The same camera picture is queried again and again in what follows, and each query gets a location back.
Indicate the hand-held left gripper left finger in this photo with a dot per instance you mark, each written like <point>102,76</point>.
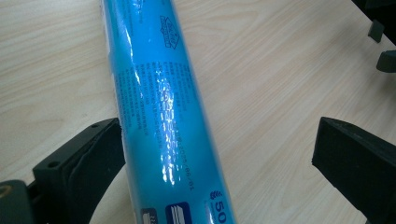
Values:
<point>77,168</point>

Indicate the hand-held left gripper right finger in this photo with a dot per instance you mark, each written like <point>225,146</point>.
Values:
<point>358,161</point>

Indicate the blue plastic-wrapped roll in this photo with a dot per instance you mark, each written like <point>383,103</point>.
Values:
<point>162,118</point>

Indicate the dark table clamp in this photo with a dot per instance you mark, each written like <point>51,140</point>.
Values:
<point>375,30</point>
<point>387,61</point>

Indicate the dark stand frame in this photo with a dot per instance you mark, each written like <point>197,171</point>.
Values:
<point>378,11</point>

